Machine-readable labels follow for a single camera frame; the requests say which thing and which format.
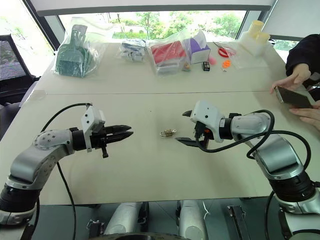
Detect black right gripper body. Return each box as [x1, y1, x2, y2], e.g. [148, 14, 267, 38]
[193, 120, 216, 149]

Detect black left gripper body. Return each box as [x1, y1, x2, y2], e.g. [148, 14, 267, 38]
[90, 122, 112, 159]

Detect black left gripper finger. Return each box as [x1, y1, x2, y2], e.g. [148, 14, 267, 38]
[107, 131, 134, 145]
[105, 124, 133, 135]

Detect person's left hand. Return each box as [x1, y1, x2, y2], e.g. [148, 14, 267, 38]
[288, 99, 320, 130]

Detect person's right hand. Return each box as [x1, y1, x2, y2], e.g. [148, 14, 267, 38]
[270, 65, 312, 95]

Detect red items in plastic bag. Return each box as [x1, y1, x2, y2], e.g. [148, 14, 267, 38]
[149, 39, 189, 77]

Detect purple and white box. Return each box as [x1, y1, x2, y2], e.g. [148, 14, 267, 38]
[186, 31, 211, 65]

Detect silver rounded shell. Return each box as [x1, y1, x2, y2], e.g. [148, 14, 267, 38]
[178, 199, 209, 240]
[104, 201, 141, 236]

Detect grey white parts bag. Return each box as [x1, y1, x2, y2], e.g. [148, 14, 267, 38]
[118, 38, 148, 63]

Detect clear flat plastic bag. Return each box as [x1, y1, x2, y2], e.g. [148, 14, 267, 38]
[211, 40, 269, 70]

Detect green scoops in plastic bag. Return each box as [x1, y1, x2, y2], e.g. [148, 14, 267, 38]
[51, 17, 101, 79]

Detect dark smartphone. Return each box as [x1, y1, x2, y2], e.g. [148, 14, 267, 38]
[274, 85, 317, 109]

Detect black mesh office chair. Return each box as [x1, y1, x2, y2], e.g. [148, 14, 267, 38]
[0, 33, 41, 106]

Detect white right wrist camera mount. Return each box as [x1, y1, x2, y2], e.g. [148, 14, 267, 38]
[189, 100, 226, 144]

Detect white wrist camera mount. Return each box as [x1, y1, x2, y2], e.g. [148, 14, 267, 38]
[189, 100, 226, 144]
[80, 105, 106, 153]

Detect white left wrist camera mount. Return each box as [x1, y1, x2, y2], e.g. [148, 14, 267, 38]
[80, 105, 106, 153]

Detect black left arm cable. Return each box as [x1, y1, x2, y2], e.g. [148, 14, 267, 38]
[34, 102, 94, 240]

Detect orange plastic ring tag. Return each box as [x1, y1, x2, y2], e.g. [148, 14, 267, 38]
[220, 59, 233, 72]

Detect red handled scissors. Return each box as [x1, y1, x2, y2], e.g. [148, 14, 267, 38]
[213, 41, 236, 58]

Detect black metal bracket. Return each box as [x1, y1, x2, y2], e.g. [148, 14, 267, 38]
[86, 219, 105, 238]
[226, 204, 248, 240]

